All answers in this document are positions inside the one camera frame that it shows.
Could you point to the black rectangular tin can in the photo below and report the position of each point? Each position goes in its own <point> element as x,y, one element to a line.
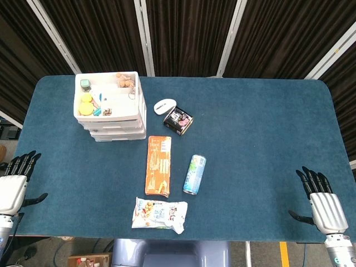
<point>178,121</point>

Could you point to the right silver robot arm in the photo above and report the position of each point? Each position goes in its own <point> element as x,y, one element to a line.
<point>340,250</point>

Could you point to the blue felt table mat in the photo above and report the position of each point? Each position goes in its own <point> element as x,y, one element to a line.
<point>250,153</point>

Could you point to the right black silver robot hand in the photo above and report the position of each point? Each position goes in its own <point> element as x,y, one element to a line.
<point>328,211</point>

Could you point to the dark brown pleated curtain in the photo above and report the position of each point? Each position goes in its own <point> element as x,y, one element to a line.
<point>283,36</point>
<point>97,33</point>
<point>346,97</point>
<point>22,69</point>
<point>189,36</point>

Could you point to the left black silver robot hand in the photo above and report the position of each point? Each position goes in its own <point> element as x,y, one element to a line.
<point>12,192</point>

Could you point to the small teal object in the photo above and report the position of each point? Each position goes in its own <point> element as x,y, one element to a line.
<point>97,112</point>

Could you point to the white snack bag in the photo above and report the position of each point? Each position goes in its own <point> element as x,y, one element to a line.
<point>158,214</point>

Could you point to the small white orange package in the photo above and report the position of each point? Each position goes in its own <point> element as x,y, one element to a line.
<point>97,97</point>

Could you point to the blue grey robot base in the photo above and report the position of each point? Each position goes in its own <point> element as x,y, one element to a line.
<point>169,253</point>

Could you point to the light blue drink can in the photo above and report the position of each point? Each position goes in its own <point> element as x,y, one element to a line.
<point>194,173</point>

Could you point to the white computer mouse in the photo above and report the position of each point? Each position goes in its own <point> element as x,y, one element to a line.
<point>164,106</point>

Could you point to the white table leg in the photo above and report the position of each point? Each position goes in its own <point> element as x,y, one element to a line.
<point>248,254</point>

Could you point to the small green capped bottle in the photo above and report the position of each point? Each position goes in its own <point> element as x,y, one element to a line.
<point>85,84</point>

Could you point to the yellow round toy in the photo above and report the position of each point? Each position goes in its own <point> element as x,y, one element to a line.
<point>86,97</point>
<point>85,109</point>

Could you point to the white partition post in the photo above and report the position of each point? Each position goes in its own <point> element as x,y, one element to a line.
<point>11,119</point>
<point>145,41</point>
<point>333,57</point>
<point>229,41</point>
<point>56,39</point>

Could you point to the small dark metal clips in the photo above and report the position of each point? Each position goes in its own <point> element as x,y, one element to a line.
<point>107,112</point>

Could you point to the white drawer organizer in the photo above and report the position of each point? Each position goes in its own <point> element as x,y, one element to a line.
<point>122,103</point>

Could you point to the clear drawer with white bottle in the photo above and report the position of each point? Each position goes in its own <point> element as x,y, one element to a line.
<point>111,123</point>

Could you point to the orange cardboard snack box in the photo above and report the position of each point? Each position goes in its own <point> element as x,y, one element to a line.
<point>158,167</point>

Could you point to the clear drawer with pink item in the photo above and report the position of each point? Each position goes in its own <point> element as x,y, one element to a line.
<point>115,128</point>

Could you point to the brown cardboard box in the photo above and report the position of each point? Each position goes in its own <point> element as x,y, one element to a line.
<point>89,260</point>

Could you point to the clear plastic drawer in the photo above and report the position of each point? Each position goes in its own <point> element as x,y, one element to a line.
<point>119,138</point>

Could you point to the clear drawer with dark contents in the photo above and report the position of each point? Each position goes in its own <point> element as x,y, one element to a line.
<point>118,132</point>

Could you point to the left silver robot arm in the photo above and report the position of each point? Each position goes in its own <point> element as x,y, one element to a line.
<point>5,231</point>

